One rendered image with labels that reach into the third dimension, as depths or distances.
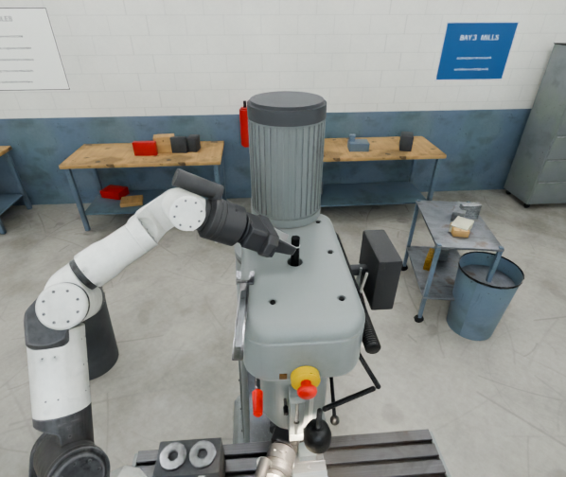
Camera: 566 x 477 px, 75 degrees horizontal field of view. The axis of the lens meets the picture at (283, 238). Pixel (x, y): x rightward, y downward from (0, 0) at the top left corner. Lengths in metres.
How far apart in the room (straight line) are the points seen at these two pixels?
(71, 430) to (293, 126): 0.74
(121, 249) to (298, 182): 0.46
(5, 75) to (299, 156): 5.06
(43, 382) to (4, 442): 2.52
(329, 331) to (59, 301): 0.47
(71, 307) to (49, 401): 0.16
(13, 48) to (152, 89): 1.54
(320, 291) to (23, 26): 5.07
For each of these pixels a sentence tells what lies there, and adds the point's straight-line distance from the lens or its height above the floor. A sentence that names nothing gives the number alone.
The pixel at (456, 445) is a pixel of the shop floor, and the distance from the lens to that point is 2.95.
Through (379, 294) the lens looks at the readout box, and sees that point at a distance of 1.28.
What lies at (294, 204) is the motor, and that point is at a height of 1.96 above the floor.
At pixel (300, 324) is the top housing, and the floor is 1.89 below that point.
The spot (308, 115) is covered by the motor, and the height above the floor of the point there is 2.19.
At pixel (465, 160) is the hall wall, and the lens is 6.07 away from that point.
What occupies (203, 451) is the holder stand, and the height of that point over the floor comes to 1.09.
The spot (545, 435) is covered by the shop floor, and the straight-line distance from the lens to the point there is 3.26.
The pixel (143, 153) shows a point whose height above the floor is 0.91.
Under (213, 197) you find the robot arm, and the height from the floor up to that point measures 2.09.
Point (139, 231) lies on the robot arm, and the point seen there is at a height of 2.06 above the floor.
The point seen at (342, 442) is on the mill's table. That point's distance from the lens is 1.73.
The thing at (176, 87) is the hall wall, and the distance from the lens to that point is 5.07.
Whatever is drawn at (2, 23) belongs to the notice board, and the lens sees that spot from 5.61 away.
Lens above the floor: 2.41
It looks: 33 degrees down
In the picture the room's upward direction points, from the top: straight up
